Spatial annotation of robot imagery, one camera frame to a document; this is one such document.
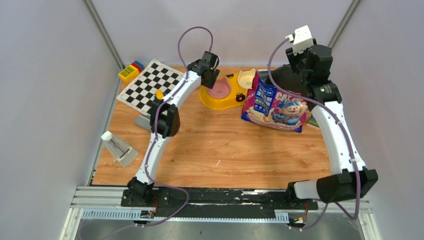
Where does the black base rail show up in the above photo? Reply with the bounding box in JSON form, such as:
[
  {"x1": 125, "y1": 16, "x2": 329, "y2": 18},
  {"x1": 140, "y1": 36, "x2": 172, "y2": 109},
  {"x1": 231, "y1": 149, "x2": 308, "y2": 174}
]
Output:
[{"x1": 120, "y1": 187, "x2": 319, "y2": 221}]

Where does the cream cat-shaped bowl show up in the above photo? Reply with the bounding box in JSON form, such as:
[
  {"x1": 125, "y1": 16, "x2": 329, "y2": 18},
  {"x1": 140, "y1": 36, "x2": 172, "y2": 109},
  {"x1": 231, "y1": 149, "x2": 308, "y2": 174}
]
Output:
[{"x1": 237, "y1": 68, "x2": 256, "y2": 90}]

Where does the pink cat-shaped bowl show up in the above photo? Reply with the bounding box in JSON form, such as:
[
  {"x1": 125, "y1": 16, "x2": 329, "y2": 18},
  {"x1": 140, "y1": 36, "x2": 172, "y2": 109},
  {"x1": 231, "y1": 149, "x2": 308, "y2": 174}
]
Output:
[{"x1": 206, "y1": 77, "x2": 232, "y2": 99}]

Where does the black white checkerboard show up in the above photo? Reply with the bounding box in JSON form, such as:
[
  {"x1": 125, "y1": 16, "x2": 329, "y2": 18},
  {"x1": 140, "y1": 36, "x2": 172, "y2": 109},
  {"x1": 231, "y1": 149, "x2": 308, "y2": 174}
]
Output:
[{"x1": 116, "y1": 59, "x2": 184, "y2": 115}]

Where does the colourful pet food bag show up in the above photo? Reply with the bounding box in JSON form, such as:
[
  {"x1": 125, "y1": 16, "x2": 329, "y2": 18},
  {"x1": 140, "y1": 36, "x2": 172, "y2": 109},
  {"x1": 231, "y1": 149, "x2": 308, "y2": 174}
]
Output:
[{"x1": 241, "y1": 71, "x2": 308, "y2": 133}]

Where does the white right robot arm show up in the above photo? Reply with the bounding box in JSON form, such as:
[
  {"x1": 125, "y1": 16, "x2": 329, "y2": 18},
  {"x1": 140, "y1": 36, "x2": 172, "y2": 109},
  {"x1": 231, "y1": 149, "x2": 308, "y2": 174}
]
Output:
[{"x1": 285, "y1": 44, "x2": 379, "y2": 209}]

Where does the silver metal hook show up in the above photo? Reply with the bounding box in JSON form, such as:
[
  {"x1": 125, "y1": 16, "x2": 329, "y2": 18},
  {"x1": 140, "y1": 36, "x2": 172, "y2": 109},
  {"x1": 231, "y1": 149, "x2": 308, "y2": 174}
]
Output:
[{"x1": 134, "y1": 114, "x2": 152, "y2": 132}]

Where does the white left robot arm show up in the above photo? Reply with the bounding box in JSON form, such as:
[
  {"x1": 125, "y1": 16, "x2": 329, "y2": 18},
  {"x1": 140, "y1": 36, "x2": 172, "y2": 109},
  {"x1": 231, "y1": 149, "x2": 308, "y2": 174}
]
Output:
[{"x1": 122, "y1": 51, "x2": 220, "y2": 207}]

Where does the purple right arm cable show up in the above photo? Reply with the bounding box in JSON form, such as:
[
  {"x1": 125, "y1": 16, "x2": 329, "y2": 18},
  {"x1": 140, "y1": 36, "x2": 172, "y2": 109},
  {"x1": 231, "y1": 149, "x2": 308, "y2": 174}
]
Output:
[{"x1": 266, "y1": 37, "x2": 362, "y2": 231}]

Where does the green blue toy block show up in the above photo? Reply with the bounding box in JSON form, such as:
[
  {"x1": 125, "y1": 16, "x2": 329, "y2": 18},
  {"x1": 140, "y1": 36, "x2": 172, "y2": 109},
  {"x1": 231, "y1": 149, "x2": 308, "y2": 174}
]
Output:
[{"x1": 307, "y1": 115, "x2": 320, "y2": 129}]

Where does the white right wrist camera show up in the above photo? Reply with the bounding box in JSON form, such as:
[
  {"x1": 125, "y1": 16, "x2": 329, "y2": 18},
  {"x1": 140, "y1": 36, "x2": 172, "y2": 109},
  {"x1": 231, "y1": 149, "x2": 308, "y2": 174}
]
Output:
[{"x1": 285, "y1": 25, "x2": 314, "y2": 56}]

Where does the yellow red blue toy block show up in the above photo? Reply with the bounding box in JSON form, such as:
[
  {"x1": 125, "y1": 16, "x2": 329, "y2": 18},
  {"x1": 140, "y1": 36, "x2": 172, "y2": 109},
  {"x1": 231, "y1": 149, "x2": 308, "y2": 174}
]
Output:
[{"x1": 118, "y1": 61, "x2": 145, "y2": 84}]

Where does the yellow double bowl tray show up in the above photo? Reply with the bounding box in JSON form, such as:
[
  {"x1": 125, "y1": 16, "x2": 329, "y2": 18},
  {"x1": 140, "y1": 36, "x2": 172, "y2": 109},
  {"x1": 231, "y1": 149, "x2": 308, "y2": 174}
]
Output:
[{"x1": 199, "y1": 68, "x2": 256, "y2": 110}]

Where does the small yellow blue toy block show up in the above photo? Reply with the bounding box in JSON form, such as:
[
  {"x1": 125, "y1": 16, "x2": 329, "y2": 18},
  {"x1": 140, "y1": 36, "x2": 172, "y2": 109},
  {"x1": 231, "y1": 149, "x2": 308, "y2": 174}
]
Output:
[{"x1": 155, "y1": 89, "x2": 164, "y2": 100}]

